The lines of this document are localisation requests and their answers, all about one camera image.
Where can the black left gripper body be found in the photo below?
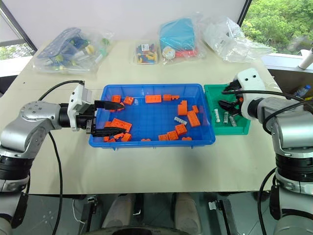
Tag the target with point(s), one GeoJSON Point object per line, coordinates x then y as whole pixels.
{"type": "Point", "coordinates": [84, 120]}

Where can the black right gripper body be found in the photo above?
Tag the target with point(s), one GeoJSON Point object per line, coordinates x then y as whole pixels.
{"type": "Point", "coordinates": [234, 89]}

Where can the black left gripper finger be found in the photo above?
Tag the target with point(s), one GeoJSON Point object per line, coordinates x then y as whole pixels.
{"type": "Point", "coordinates": [110, 105]}
{"type": "Point", "coordinates": [110, 131]}

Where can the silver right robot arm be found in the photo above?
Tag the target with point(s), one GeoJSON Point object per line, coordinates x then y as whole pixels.
{"type": "Point", "coordinates": [291, 117]}

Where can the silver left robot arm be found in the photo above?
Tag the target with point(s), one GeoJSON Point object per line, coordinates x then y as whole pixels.
{"type": "Point", "coordinates": [31, 120]}

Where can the green plastic bin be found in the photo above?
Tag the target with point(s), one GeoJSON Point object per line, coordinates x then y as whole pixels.
{"type": "Point", "coordinates": [215, 98]}

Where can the blue plastic bin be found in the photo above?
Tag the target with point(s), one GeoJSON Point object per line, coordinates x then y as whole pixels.
{"type": "Point", "coordinates": [151, 115]}

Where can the small orange toy brick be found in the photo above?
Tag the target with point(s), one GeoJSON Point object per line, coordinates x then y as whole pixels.
{"type": "Point", "coordinates": [112, 140]}
{"type": "Point", "coordinates": [106, 139]}
{"type": "Point", "coordinates": [118, 136]}
{"type": "Point", "coordinates": [108, 124]}
{"type": "Point", "coordinates": [121, 104]}
{"type": "Point", "coordinates": [195, 109]}

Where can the large orange toy plate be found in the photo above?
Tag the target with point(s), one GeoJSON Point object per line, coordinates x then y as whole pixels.
{"type": "Point", "coordinates": [123, 123]}

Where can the long orange toy brick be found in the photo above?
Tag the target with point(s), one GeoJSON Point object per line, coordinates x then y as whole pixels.
{"type": "Point", "coordinates": [153, 98]}
{"type": "Point", "coordinates": [193, 119]}

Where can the flat orange toy brick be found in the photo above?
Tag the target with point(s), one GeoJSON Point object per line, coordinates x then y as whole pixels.
{"type": "Point", "coordinates": [146, 140]}
{"type": "Point", "coordinates": [186, 138]}
{"type": "Point", "coordinates": [170, 97]}

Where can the stepped orange toy brick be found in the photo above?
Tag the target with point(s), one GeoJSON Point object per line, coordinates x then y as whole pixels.
{"type": "Point", "coordinates": [183, 109]}

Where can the crumpled clear plastic bag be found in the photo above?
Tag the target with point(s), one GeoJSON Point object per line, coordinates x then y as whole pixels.
{"type": "Point", "coordinates": [230, 41]}

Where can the brown cardboard box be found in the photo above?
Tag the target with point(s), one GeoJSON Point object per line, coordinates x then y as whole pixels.
{"type": "Point", "coordinates": [286, 78]}

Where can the clear box of colourful bricks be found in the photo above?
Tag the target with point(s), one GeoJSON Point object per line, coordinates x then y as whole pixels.
{"type": "Point", "coordinates": [145, 54]}

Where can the clear bag of toy parts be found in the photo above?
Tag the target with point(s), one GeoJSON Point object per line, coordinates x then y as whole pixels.
{"type": "Point", "coordinates": [71, 52]}

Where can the plastic bottle with blue cap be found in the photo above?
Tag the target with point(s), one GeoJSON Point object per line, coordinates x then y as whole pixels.
{"type": "Point", "coordinates": [302, 90]}

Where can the clear bag with teal cloth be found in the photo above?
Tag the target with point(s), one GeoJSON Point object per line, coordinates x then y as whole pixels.
{"type": "Point", "coordinates": [179, 36]}

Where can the white tube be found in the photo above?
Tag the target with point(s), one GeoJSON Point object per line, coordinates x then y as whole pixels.
{"type": "Point", "coordinates": [306, 58]}

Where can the beige robot foot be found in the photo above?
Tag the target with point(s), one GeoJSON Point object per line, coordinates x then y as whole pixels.
{"type": "Point", "coordinates": [187, 211]}
{"type": "Point", "coordinates": [118, 211]}

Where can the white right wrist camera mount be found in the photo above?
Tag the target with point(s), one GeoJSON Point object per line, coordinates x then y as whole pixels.
{"type": "Point", "coordinates": [252, 80]}

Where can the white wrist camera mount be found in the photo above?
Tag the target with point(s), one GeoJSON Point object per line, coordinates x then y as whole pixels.
{"type": "Point", "coordinates": [252, 80]}
{"type": "Point", "coordinates": [77, 98]}

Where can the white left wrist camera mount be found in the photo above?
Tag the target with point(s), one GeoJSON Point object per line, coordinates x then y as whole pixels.
{"type": "Point", "coordinates": [77, 98]}

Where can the black window frame bar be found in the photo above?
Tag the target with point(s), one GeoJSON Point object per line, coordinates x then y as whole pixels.
{"type": "Point", "coordinates": [245, 12]}
{"type": "Point", "coordinates": [18, 27]}

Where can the metal table bracket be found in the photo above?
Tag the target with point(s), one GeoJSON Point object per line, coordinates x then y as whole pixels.
{"type": "Point", "coordinates": [90, 210]}
{"type": "Point", "coordinates": [223, 215]}

